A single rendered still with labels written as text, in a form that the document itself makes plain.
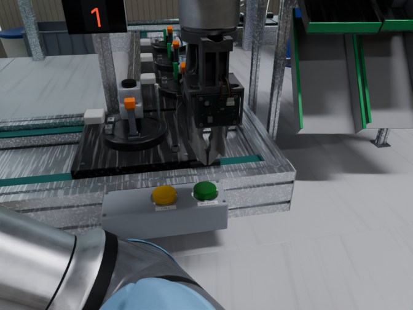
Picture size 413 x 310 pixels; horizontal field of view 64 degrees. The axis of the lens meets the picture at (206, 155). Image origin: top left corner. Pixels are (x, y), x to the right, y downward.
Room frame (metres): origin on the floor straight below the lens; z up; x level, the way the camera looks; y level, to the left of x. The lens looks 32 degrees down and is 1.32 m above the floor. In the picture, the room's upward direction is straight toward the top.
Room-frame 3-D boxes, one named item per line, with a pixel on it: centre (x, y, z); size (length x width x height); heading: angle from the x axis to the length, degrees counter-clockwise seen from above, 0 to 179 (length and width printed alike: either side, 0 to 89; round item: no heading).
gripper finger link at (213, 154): (0.43, -0.02, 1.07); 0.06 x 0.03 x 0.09; 10
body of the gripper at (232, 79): (0.43, -0.01, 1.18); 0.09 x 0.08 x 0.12; 10
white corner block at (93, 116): (0.72, 0.27, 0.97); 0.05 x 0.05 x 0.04; 10
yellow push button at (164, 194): (0.44, 0.07, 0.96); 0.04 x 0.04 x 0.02
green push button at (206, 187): (0.45, 0.00, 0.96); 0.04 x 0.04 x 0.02
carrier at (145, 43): (1.40, 0.15, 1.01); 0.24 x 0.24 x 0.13; 10
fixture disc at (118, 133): (0.64, 0.16, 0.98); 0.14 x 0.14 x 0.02
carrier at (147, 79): (0.92, 0.07, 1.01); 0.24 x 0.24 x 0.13; 10
